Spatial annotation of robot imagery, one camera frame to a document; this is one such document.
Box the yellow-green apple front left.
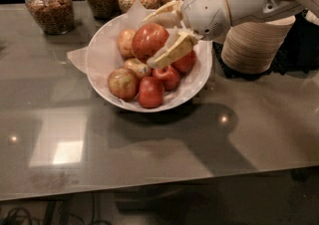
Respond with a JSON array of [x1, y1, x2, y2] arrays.
[[108, 68, 140, 102]]

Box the large red apple with sticker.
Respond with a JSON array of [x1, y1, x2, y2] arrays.
[[132, 23, 169, 60]]

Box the glass jar brown cereal left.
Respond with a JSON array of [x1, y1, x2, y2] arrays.
[[25, 0, 74, 35]]

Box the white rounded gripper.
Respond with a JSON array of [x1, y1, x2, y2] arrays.
[[143, 0, 231, 69]]

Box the small red apple centre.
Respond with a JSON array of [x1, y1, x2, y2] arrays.
[[153, 66, 181, 91]]

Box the black cables under table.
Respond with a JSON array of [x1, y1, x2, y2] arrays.
[[0, 192, 114, 225]]

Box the yellow-red apple top left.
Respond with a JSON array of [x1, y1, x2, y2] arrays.
[[117, 29, 136, 58]]

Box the red apple right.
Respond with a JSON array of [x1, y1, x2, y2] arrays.
[[172, 51, 196, 74]]

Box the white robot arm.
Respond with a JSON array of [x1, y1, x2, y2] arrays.
[[145, 0, 319, 69]]

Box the stack of paper bowls front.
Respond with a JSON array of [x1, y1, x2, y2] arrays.
[[221, 16, 296, 75]]

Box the white paper liner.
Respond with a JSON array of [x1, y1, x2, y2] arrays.
[[66, 0, 214, 112]]

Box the white bowl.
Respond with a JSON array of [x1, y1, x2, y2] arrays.
[[85, 9, 214, 113]]

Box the red apple front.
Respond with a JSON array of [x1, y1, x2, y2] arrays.
[[138, 77, 164, 109]]

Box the yellowish apple middle left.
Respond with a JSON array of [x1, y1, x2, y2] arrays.
[[124, 58, 152, 79]]

